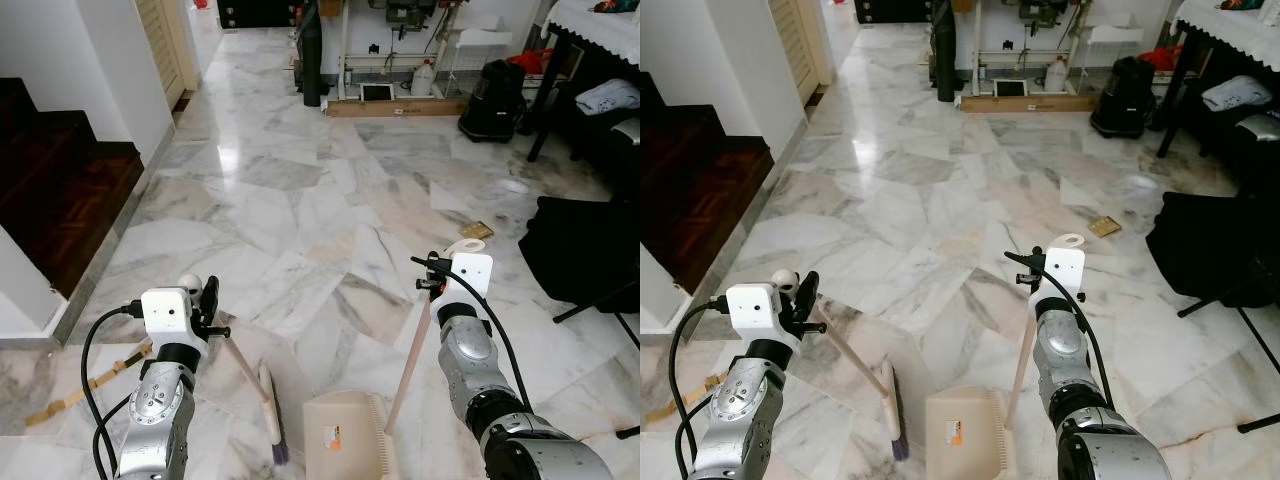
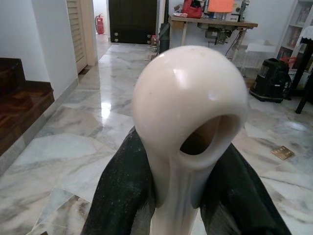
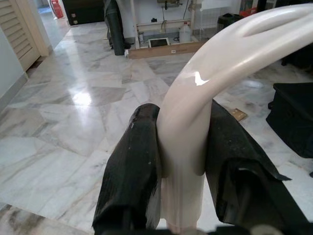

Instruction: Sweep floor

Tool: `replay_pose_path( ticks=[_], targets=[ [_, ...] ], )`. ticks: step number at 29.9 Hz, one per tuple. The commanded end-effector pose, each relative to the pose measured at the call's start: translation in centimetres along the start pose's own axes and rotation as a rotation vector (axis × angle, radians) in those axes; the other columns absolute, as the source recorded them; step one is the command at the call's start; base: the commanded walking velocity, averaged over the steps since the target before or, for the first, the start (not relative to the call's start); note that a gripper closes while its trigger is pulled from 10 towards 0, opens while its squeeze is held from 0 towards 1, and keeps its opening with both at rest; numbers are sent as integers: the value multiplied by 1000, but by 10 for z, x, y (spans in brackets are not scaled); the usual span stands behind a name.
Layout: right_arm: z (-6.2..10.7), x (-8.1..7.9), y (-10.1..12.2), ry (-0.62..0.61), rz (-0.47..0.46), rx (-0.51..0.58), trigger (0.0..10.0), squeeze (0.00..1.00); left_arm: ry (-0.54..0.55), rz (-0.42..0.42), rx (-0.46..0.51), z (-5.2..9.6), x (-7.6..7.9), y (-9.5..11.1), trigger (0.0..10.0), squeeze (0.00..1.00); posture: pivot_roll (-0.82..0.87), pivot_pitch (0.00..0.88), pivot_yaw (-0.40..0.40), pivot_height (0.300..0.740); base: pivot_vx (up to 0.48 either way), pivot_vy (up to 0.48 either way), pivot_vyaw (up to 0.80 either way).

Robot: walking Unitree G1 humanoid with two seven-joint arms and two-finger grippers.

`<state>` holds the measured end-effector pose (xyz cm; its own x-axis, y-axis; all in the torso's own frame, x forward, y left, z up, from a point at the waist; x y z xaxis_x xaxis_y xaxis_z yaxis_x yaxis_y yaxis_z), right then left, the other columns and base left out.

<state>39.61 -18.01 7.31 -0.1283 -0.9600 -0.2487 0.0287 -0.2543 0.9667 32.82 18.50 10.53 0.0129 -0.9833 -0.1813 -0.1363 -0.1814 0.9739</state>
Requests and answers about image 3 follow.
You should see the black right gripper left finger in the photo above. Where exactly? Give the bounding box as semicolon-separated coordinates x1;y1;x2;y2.
91;102;163;235

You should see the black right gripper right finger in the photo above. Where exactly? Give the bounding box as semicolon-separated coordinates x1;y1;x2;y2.
204;99;313;235

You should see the cream louvered door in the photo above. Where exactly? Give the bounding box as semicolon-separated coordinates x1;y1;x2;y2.
0;0;41;71

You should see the black waste bin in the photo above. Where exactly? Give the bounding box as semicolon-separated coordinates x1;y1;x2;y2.
217;13;245;31

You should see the clear plastic jug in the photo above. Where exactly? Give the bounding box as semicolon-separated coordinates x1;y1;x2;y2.
179;22;193;43

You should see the white wooden frame stand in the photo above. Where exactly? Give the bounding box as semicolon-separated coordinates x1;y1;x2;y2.
133;0;203;49

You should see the long flat cardboard box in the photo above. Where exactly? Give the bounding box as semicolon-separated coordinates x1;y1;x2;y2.
127;40;208;60

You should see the red fire extinguisher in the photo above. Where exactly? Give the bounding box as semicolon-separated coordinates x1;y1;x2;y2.
50;0;65;19

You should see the red box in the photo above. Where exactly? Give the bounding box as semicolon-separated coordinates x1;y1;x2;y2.
239;7;257;17

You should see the black fabric bag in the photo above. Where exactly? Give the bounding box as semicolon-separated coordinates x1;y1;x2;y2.
266;82;313;159

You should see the black bulky case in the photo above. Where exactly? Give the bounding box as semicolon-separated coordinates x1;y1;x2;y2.
281;46;313;74

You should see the white framed dark panel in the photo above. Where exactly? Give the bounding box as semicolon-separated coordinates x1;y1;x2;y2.
148;38;171;48

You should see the dark grey standing roll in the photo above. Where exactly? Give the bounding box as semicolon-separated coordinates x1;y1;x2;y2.
105;0;126;56

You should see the small wooden block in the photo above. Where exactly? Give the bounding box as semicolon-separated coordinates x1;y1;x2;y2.
231;108;246;121

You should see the black low cabinet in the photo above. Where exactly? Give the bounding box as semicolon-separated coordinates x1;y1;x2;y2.
61;0;107;26

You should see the cream dustpan handle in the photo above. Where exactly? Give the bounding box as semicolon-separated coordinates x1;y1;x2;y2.
156;0;313;232

